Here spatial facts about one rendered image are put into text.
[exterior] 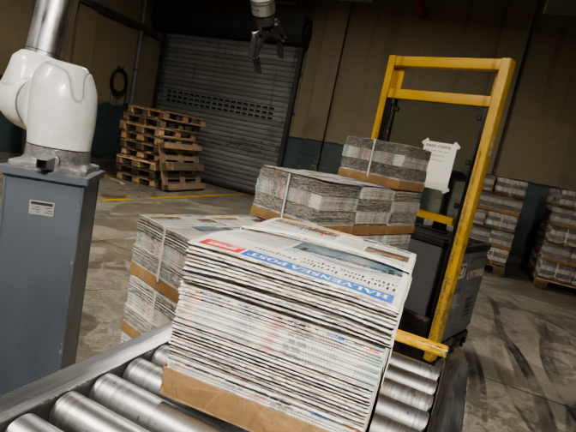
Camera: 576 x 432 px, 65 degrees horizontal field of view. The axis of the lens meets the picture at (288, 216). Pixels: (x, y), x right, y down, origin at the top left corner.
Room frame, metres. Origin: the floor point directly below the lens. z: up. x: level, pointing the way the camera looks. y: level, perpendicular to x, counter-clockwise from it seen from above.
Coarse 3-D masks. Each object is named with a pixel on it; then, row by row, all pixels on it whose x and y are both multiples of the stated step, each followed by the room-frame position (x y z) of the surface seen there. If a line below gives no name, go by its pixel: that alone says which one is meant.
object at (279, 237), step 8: (256, 232) 0.75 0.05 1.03; (264, 232) 0.76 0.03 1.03; (272, 232) 0.76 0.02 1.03; (280, 240) 0.72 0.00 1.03; (288, 240) 0.73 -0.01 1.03; (296, 240) 0.74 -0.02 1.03; (304, 240) 0.75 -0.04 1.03; (304, 248) 0.70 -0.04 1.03; (312, 248) 0.71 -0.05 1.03; (320, 248) 0.72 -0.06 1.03; (328, 248) 0.73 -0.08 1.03; (336, 248) 0.74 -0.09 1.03; (344, 256) 0.69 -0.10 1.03; (352, 256) 0.70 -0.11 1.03; (360, 256) 0.71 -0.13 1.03; (368, 256) 0.72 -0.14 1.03; (368, 264) 0.67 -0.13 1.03; (376, 264) 0.68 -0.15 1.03; (384, 264) 0.69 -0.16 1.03; (400, 272) 0.67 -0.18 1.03; (376, 400) 0.68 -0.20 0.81
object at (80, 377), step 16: (144, 336) 0.75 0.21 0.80; (160, 336) 0.77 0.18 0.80; (112, 352) 0.68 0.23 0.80; (128, 352) 0.69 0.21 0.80; (144, 352) 0.70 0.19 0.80; (64, 368) 0.61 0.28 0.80; (80, 368) 0.62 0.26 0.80; (96, 368) 0.63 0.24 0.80; (112, 368) 0.64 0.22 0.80; (32, 384) 0.56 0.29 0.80; (48, 384) 0.56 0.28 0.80; (64, 384) 0.57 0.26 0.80; (80, 384) 0.58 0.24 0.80; (0, 400) 0.51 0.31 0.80; (16, 400) 0.52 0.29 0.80; (32, 400) 0.53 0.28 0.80; (48, 400) 0.53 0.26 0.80; (0, 416) 0.49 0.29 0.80; (16, 416) 0.49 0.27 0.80; (48, 416) 0.53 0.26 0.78
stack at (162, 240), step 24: (144, 216) 1.58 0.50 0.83; (168, 216) 1.65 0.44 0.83; (192, 216) 1.74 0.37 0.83; (216, 216) 1.85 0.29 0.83; (240, 216) 1.95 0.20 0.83; (144, 240) 1.57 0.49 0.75; (168, 240) 1.47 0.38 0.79; (144, 264) 1.54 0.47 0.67; (168, 264) 1.45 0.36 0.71; (144, 288) 1.53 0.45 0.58; (144, 312) 1.52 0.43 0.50; (168, 312) 1.42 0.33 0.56
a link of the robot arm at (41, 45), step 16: (48, 0) 1.29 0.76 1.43; (64, 0) 1.31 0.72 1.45; (48, 16) 1.29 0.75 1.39; (64, 16) 1.31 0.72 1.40; (32, 32) 1.28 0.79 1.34; (48, 32) 1.29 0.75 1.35; (64, 32) 1.32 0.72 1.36; (32, 48) 1.28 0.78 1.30; (48, 48) 1.29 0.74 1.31; (64, 48) 1.33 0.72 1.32; (16, 64) 1.25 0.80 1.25; (32, 64) 1.25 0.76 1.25; (16, 80) 1.23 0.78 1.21; (0, 96) 1.26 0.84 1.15; (16, 96) 1.20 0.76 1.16; (16, 112) 1.20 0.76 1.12
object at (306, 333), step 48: (192, 240) 0.59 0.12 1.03; (240, 240) 0.64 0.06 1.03; (192, 288) 0.58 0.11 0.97; (240, 288) 0.56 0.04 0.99; (288, 288) 0.54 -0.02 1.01; (336, 288) 0.52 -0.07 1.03; (384, 288) 0.55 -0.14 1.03; (192, 336) 0.58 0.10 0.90; (240, 336) 0.56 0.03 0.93; (288, 336) 0.54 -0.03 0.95; (336, 336) 0.52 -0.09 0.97; (384, 336) 0.50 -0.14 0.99; (240, 384) 0.55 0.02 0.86; (288, 384) 0.54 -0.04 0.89; (336, 384) 0.52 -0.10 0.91
